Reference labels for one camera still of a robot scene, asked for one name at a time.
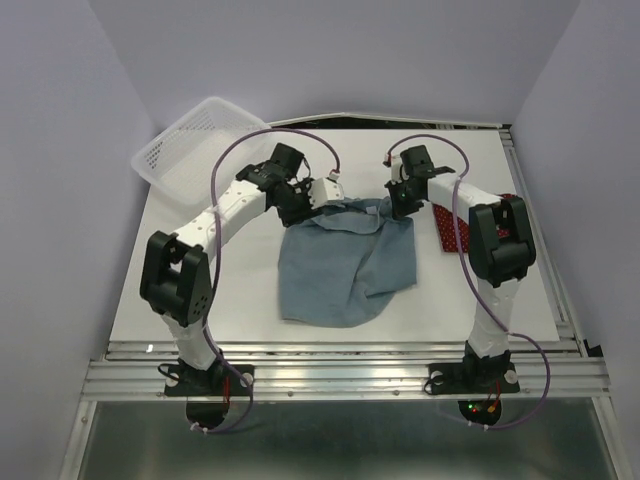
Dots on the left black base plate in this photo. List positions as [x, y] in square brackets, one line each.
[182, 380]

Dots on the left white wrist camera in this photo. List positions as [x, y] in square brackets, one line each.
[324, 191]

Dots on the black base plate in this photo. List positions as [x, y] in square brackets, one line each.
[455, 379]
[182, 380]

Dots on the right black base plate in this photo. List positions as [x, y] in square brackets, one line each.
[455, 379]

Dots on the light blue denim skirt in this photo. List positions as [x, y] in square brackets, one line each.
[342, 268]

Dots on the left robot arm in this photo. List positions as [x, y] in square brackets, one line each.
[181, 269]

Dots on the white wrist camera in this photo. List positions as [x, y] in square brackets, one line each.
[324, 191]
[397, 172]

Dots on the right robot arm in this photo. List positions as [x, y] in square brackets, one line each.
[494, 275]

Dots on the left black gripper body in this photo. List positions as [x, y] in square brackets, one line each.
[296, 205]

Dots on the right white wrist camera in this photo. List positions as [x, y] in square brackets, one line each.
[397, 172]

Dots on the white plastic basket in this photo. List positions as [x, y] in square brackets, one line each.
[179, 161]

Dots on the aluminium frame rail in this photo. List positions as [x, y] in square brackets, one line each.
[344, 403]

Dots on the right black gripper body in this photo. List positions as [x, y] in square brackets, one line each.
[401, 199]

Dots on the red polka dot skirt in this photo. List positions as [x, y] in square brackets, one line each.
[452, 227]

